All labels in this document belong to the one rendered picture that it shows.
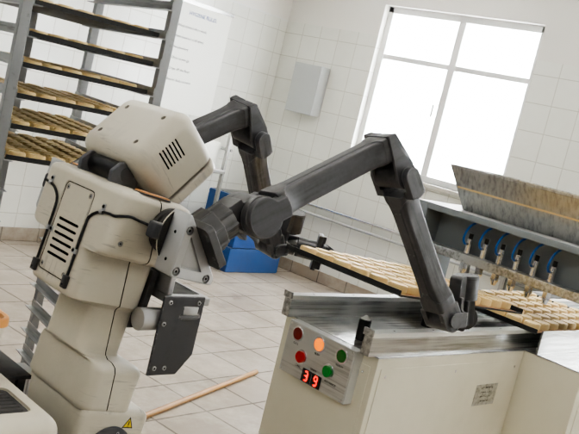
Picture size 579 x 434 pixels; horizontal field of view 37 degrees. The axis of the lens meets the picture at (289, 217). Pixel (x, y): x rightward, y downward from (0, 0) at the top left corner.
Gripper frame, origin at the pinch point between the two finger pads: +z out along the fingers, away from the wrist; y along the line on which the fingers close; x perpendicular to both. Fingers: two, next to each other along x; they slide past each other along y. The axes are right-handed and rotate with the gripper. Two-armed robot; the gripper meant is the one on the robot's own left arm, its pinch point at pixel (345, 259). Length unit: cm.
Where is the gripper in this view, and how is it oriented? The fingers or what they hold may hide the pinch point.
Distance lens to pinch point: 246.3
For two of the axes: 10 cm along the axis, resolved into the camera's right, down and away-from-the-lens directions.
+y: -2.7, 9.6, 0.9
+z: 9.6, 2.7, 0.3
